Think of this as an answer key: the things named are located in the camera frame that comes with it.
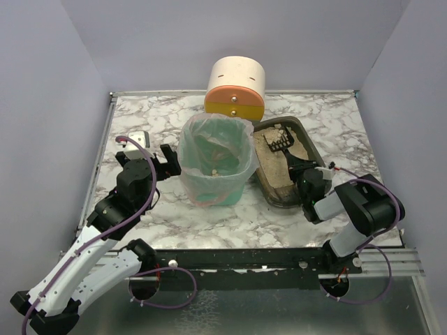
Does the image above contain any dark litter box tray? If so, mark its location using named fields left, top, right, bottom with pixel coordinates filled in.
left=253, top=116, right=325, bottom=208

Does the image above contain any green bucket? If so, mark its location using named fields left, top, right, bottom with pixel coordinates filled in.
left=179, top=118, right=245, bottom=207

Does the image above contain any clear plastic bag liner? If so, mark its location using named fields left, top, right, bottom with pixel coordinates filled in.
left=175, top=112, right=258, bottom=209

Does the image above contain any black slotted litter scoop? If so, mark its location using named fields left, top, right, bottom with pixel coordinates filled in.
left=263, top=126, right=295, bottom=165

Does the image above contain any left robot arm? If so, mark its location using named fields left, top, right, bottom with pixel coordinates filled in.
left=10, top=144, right=181, bottom=334

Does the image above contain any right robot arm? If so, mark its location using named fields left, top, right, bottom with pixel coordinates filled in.
left=284, top=151, right=405, bottom=269

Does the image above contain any round three-drawer storage box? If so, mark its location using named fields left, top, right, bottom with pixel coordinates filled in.
left=204, top=56, right=265, bottom=123

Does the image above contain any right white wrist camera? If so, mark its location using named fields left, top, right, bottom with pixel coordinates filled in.
left=315, top=161, right=341, bottom=181

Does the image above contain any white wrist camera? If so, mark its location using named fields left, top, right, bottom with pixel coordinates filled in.
left=117, top=129, right=151, bottom=160
left=315, top=161, right=341, bottom=181

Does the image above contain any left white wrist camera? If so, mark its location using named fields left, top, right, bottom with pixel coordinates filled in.
left=117, top=129, right=151, bottom=160

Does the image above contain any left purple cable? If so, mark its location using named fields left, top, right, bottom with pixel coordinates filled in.
left=21, top=135, right=197, bottom=334

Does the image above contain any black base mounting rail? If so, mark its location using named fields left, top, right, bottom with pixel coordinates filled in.
left=129, top=246, right=364, bottom=292

